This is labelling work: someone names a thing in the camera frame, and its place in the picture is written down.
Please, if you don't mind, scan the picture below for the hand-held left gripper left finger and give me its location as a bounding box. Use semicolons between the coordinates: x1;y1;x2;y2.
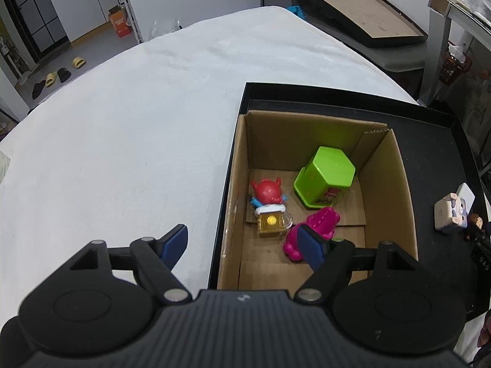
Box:
67;223;193;306

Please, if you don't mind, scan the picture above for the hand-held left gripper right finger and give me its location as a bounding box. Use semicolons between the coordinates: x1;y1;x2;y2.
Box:
293;224;421;306

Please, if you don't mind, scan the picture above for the black frame with brown board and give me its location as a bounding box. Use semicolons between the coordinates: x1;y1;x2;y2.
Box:
295;0;429;50

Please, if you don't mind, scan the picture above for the orange box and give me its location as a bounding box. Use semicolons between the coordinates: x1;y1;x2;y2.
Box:
108;6;130;38

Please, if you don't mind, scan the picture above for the black sliding glass door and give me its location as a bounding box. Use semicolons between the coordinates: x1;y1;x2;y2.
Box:
0;0;70;53

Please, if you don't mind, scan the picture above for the red figure with yellow mug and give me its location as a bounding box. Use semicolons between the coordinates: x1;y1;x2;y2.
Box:
250;178;294;239

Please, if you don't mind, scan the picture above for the pink bear toy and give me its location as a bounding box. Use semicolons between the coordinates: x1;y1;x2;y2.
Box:
283;207;342;265

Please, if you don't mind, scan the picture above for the purple white cube toy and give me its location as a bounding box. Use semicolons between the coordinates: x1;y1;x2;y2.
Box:
434;192;469;234

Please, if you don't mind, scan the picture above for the red crate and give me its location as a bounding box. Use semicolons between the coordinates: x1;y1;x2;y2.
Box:
439;42;473;86

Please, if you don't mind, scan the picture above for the white charger plug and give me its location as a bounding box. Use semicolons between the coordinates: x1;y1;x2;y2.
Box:
456;182;476;215

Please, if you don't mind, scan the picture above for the brown cardboard box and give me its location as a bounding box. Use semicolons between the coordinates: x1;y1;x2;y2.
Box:
217;110;419;293

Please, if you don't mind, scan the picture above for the black tray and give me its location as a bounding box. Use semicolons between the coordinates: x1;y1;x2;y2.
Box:
207;82;491;317

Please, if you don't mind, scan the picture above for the white metal rack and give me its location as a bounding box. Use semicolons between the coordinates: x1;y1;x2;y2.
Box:
113;0;144;44

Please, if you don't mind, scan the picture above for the white floor cabinet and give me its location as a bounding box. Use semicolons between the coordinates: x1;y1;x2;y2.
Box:
51;0;124;44

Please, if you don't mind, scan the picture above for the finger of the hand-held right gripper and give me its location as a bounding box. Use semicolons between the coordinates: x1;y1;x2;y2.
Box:
470;220;491;274

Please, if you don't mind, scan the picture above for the green hexagonal box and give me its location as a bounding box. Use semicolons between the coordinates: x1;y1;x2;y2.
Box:
293;146;357;210

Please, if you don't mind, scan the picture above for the small brown-haired doll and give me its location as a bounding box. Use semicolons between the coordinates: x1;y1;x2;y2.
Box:
465;213;485;242

